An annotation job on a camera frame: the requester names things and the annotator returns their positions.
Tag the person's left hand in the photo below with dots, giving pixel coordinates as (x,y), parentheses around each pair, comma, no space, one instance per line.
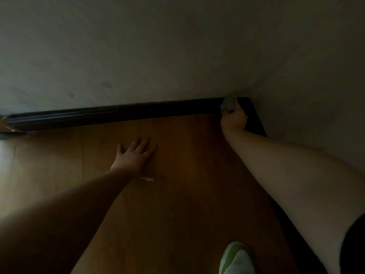
(134,159)

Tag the person's right hand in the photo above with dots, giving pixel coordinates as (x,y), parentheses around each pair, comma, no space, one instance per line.
(235,119)

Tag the grey cleaning cloth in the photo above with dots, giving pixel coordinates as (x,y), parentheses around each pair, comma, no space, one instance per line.
(228,104)

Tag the person's left forearm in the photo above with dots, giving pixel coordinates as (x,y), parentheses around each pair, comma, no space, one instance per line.
(57,225)

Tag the person's right forearm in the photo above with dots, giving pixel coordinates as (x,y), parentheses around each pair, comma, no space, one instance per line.
(299,182)

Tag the green white sneaker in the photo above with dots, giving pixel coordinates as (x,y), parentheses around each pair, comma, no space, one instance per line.
(236,259)

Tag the black shirt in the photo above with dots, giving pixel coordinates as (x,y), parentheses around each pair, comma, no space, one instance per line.
(353,248)

